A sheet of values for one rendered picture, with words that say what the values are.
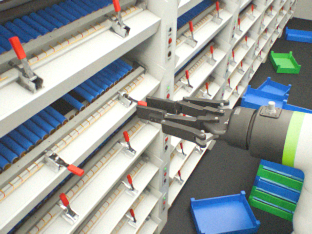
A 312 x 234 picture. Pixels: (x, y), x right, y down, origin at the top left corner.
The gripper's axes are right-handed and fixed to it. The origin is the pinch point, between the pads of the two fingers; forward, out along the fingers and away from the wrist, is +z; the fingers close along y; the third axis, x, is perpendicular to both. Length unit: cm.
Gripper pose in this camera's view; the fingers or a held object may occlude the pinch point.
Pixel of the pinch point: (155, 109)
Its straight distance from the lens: 62.4
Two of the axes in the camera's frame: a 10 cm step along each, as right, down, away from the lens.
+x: 1.3, 8.3, 5.5
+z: -8.5, -1.9, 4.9
